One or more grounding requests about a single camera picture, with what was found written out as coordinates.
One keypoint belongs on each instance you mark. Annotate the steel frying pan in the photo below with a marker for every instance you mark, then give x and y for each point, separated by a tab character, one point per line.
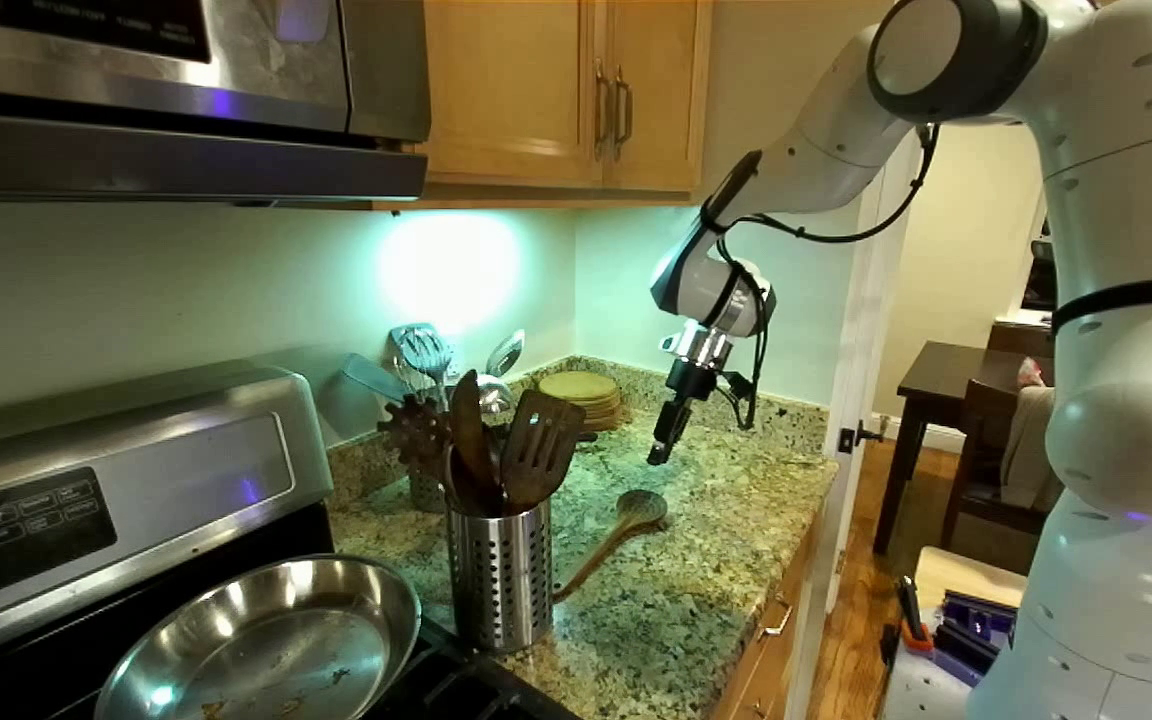
314	637

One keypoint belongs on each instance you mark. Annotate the wooden upper cabinet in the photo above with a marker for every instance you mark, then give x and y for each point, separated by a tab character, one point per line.
565	96

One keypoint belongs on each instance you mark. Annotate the wooden base cabinet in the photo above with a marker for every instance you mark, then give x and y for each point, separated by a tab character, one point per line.
779	654

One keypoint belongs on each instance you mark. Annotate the perforated metal utensil container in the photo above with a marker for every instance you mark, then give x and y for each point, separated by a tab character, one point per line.
501	577

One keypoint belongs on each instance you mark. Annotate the dark wooden spatula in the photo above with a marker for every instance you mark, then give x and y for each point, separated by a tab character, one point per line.
475	449

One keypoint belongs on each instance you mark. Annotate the stainless steel microwave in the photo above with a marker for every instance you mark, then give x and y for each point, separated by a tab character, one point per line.
260	101

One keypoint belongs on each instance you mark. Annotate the dark wooden side table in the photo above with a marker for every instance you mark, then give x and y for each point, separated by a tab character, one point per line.
969	390

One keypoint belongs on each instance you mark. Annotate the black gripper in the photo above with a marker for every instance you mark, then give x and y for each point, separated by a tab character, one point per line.
697	359

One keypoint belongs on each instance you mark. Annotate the perforated wooden spoon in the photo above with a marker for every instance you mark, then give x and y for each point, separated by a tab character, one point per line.
639	513

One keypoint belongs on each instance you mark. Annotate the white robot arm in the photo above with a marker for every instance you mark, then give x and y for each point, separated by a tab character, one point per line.
1076	77

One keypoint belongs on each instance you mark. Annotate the blue slotted turner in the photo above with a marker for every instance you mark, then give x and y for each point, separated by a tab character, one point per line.
422	351

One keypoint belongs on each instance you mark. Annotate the stainless steel gas stove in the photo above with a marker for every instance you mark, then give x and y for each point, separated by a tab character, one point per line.
126	500

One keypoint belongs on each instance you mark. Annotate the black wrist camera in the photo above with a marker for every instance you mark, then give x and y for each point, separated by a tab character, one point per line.
739	385

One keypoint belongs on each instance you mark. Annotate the slotted wooden spatula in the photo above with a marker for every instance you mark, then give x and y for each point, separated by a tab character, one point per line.
538	445

